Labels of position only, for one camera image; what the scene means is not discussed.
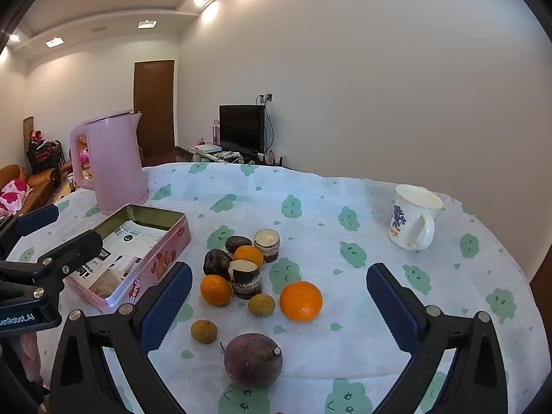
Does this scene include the brown wooden door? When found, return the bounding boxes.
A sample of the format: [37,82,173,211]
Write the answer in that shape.
[133,60,176,160]

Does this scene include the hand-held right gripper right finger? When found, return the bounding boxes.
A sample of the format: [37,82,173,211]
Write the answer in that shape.
[366,262,510,414]

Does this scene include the pink electric kettle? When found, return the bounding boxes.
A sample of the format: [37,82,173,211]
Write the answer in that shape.
[69,109,149,216]

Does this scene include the black power cable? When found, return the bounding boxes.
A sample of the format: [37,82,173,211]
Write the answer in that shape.
[262,99,277,151]

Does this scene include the sugarcane piece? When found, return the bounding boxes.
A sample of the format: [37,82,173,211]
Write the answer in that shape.
[254,228,281,264]
[228,259,263,300]

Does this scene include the white food packet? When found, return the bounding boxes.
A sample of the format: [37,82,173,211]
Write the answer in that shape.
[71,250,143,299]
[110,221,169,264]

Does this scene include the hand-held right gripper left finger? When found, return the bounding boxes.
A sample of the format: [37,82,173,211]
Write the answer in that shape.
[45,261,193,414]

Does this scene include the dark water chestnut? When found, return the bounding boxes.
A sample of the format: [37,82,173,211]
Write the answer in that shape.
[225,236,253,255]
[203,249,234,281]

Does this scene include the black television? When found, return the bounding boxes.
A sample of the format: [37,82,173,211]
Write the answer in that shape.
[218,104,266,154]

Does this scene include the purple passion fruit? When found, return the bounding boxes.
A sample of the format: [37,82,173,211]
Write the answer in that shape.
[223,333,284,387]

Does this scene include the low television stand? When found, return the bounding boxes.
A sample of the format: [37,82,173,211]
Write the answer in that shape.
[177,144,294,171]

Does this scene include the large orange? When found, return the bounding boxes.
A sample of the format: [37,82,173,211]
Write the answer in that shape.
[279,281,323,322]

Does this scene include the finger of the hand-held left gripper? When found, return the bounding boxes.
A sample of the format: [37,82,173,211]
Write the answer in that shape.
[0,229,103,307]
[0,204,60,259]

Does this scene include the brown longan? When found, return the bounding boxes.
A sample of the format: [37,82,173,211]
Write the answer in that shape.
[247,294,276,317]
[190,319,218,345]

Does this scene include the brown leather sofa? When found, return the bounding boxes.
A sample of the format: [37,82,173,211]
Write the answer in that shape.
[0,164,61,218]

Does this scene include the pink floral cushion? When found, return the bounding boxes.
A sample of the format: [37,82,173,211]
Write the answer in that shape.
[0,178,33,216]

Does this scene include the dark stacked chairs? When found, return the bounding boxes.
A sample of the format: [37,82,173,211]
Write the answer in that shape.
[27,138,65,177]

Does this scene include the pink tin box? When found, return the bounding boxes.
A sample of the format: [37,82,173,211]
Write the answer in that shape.
[64,204,191,315]

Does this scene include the white mug with blue print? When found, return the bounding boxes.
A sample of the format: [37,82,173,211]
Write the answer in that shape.
[387,184,445,251]

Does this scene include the small orange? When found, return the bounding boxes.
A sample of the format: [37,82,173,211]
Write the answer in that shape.
[200,274,234,308]
[233,245,265,268]

